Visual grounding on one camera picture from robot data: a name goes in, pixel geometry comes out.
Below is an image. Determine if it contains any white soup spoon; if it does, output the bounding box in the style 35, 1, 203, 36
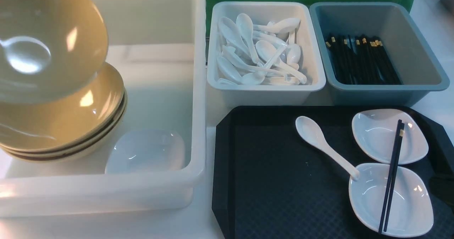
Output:
295, 116, 360, 180

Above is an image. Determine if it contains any white side dish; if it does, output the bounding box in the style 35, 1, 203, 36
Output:
351, 109, 429, 165
349, 163, 434, 238

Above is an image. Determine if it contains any black chopstick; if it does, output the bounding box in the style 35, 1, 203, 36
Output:
383, 123, 405, 232
378, 119, 403, 234

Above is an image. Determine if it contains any tan noodle bowl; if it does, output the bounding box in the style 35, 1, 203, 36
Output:
0, 0, 109, 104

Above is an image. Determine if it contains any bottom stacked tan bowl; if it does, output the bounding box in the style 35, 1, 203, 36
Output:
13, 109, 127, 163

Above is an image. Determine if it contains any stacked tan bowl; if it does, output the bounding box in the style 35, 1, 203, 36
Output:
1, 89, 128, 162
0, 62, 124, 152
13, 109, 127, 163

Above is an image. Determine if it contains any top stacked tan bowl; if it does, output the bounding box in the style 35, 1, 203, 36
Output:
0, 62, 124, 152

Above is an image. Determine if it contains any middle stacked tan bowl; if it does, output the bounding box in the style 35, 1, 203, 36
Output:
1, 89, 128, 162

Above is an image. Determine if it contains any white spoon lower left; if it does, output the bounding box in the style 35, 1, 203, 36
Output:
217, 57, 243, 84

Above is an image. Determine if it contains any white spoon centre diagonal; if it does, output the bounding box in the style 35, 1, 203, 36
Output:
255, 40, 308, 84

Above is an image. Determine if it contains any white spoon upper left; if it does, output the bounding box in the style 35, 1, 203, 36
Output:
218, 17, 250, 57

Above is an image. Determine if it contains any black serving tray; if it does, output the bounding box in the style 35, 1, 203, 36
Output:
212, 106, 454, 239

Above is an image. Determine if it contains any white dish in tub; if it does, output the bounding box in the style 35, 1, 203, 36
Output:
104, 128, 186, 174

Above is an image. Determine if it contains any white spoon upright centre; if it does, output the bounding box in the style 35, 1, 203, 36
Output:
236, 13, 260, 64

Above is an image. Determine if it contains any white spoon top right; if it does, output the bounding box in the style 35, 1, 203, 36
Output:
253, 18, 301, 34

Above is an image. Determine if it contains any large white plastic tub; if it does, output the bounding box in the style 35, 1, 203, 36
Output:
0, 0, 206, 218

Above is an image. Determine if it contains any white spoon bin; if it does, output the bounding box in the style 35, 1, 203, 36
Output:
206, 1, 326, 107

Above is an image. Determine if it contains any pile of black chopsticks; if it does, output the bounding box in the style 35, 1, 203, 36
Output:
325, 34, 403, 85

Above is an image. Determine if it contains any blue-grey chopstick bin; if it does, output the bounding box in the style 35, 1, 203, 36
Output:
310, 2, 450, 106

